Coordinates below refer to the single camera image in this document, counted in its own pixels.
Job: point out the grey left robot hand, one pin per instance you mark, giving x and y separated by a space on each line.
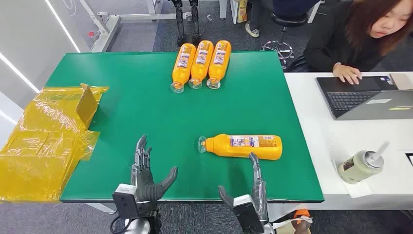
145 185

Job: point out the person on stool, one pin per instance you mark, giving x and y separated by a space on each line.
252 31

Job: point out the drink cup with straw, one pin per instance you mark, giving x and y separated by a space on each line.
356 166

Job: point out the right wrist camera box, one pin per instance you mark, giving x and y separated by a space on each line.
246 214

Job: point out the cardboard box in yellow film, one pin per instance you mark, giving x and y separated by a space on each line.
42 145

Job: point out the black stool with chrome base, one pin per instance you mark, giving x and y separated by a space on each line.
285 21

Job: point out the white metal desk frame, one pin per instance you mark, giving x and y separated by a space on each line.
106 32

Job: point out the black robot leg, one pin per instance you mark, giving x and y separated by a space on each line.
180 22
195 22

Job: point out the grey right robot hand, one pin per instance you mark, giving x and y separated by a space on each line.
259 197

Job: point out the orange bottle with clear cap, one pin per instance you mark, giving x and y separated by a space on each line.
218 64
200 64
182 69
245 148

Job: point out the dark grey laptop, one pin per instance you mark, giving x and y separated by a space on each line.
355 98

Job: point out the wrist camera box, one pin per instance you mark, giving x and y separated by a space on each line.
246 214
125 202

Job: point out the yellow printed carton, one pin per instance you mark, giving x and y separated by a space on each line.
241 11

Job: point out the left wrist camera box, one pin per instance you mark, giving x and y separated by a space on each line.
125 202

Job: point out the white paper napkin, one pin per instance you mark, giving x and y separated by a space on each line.
358 190

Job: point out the green table mat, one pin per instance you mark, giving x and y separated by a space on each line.
145 106

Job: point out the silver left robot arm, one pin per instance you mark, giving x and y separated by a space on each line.
137 226

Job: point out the small red floor object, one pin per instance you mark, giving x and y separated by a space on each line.
91 34

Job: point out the person's hand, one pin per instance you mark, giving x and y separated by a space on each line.
347 73

